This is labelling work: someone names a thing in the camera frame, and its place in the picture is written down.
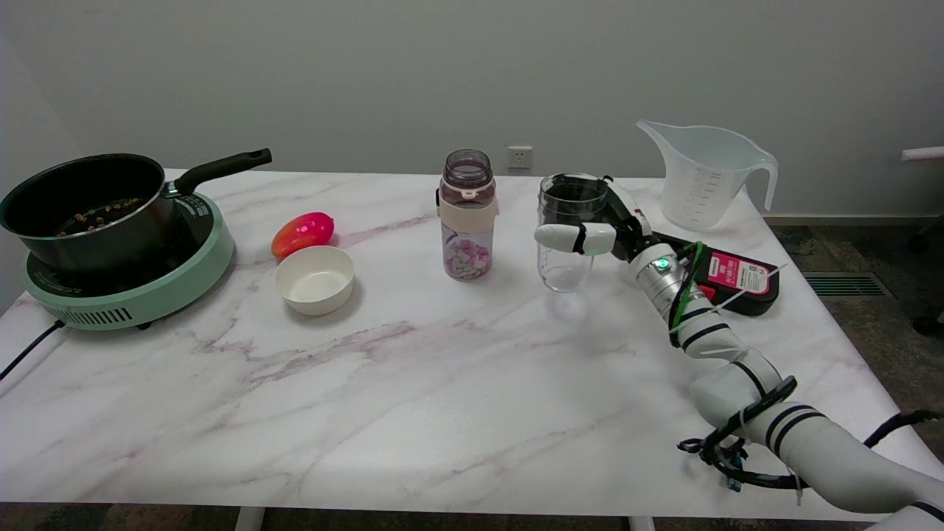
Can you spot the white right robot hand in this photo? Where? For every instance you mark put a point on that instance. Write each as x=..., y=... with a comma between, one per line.
x=590, y=238

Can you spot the red orange toy mango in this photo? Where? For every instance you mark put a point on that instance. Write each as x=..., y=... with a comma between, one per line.
x=302, y=232

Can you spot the mint green induction cooker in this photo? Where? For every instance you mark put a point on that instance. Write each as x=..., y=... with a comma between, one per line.
x=147, y=295

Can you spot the black device with red label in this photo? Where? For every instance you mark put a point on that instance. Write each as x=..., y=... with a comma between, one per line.
x=737, y=274

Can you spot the white table leg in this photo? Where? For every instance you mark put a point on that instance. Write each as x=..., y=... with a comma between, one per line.
x=641, y=524
x=249, y=519

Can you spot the clear plastic measuring cup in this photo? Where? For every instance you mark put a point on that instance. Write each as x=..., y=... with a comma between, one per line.
x=564, y=199

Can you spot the floor vent grille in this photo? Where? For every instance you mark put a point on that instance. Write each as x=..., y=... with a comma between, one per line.
x=848, y=285

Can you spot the clear bottle with candies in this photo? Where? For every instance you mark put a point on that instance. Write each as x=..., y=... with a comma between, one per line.
x=467, y=221

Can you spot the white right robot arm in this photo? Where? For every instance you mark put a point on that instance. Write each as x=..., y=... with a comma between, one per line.
x=811, y=442

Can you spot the white wall outlet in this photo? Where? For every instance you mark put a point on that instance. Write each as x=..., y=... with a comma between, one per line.
x=519, y=157

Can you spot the white round bowl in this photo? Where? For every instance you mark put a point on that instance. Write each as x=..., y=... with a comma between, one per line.
x=315, y=284

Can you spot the large translucent measuring jug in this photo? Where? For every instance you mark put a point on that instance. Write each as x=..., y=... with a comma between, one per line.
x=700, y=169

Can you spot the white pipe end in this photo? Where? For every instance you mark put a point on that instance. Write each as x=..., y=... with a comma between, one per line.
x=925, y=153

